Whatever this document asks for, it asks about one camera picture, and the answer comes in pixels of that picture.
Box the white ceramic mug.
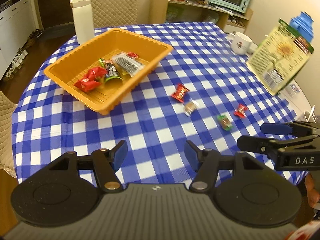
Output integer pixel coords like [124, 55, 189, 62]
[227, 32, 252, 55]

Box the red foil twisted candy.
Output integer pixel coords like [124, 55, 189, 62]
[171, 83, 190, 103]

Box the wooden side shelf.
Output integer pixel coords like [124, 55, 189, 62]
[149, 0, 253, 33]

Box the blue white checkered tablecloth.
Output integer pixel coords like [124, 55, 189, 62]
[12, 23, 298, 184]

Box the beige quilted chair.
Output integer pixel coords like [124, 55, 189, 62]
[0, 92, 17, 178]
[91, 0, 138, 28]

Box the large red snack packet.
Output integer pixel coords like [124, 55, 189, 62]
[86, 67, 107, 80]

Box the dark green-edged snack bar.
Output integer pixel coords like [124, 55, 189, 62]
[98, 58, 123, 83]

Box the green brown candy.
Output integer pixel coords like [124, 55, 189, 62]
[217, 115, 233, 131]

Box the clear wrapped brown candy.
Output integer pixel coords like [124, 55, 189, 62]
[184, 99, 200, 117]

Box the sunflower seed bag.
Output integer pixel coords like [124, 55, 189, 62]
[246, 19, 314, 96]

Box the red candy packet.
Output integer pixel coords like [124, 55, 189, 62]
[74, 78, 100, 93]

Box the yellow candy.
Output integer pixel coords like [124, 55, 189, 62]
[116, 65, 129, 76]

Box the white thermos bottle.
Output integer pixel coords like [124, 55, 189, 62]
[70, 0, 94, 44]

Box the orange plastic tray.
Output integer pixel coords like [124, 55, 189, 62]
[44, 28, 173, 115]

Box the beige quilted chair left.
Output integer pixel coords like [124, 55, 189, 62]
[0, 92, 17, 178]

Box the blue plastic container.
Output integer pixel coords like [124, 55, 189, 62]
[289, 12, 314, 43]

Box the right hand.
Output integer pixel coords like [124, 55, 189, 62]
[305, 173, 319, 208]

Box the white cabinet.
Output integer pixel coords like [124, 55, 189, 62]
[0, 0, 36, 77]

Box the beige quilted chair back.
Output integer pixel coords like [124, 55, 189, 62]
[91, 0, 138, 28]

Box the clear sesame snack packet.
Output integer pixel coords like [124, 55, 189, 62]
[112, 52, 145, 77]

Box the dark red candy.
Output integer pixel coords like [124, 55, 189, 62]
[127, 51, 139, 59]

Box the red candy with cartoon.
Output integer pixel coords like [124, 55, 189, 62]
[234, 103, 248, 119]

